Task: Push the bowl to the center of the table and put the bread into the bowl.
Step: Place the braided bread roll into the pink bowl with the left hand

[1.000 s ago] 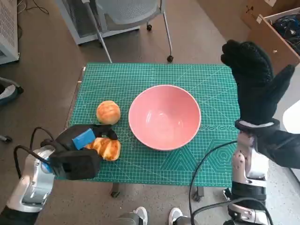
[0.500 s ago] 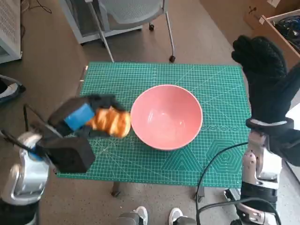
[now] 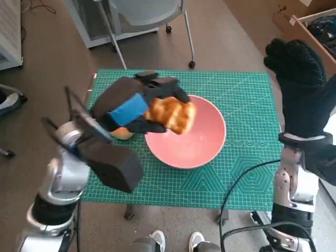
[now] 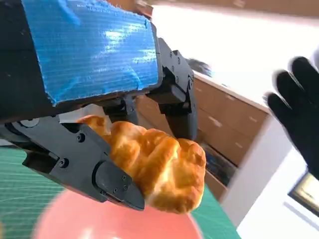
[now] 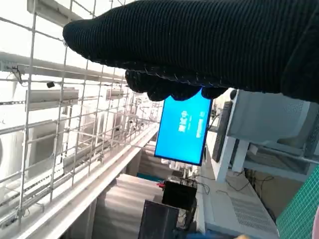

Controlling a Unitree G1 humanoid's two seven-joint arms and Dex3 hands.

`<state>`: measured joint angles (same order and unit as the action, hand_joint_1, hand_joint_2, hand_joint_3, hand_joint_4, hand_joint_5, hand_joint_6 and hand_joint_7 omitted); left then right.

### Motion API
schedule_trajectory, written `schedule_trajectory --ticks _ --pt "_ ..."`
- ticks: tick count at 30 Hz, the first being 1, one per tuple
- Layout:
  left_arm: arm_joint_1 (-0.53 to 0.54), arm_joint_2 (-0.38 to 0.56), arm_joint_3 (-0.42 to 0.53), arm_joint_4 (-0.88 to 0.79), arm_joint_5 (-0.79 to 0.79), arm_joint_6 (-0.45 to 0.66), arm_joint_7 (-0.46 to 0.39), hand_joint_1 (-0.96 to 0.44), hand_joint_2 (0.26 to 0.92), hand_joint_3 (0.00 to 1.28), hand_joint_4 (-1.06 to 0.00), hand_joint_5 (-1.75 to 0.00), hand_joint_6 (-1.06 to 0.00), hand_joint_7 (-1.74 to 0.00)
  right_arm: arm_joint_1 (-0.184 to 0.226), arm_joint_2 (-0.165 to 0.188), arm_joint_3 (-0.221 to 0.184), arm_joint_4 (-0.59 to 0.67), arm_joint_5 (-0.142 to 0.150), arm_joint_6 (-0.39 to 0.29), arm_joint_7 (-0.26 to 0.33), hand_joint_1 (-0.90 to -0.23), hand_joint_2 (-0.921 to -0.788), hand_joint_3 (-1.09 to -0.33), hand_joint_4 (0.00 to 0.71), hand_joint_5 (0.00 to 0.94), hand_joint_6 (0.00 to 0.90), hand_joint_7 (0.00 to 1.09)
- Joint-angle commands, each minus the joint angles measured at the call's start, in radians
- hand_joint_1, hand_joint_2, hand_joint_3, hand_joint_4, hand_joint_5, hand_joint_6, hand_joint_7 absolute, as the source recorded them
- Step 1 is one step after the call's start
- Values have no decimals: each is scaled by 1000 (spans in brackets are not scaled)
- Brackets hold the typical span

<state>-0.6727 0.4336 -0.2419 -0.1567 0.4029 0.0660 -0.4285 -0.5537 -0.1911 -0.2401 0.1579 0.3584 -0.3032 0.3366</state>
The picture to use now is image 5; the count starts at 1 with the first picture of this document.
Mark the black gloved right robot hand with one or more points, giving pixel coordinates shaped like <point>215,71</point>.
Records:
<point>199,44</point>

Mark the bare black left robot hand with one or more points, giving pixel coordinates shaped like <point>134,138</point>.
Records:
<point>199,236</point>

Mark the pink bowl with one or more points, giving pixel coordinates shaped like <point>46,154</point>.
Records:
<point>316,224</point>

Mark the white perforated cabinet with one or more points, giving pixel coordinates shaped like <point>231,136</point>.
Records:
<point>236,211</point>

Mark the dark panel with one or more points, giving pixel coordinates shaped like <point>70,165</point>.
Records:
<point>157,221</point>

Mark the black box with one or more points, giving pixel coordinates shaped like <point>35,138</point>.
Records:
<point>179,195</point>

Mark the dark monitor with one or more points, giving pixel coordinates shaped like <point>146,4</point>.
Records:
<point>220,134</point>

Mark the monitor with blue screen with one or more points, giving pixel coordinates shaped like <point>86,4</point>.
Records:
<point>182,139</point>

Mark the green cutting mat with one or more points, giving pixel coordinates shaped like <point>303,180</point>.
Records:
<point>301,211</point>

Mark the small black ceiling device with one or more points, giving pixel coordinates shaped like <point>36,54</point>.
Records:
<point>50,84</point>

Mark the white ceiling rail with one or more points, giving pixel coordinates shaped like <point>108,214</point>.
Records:
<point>99,179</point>

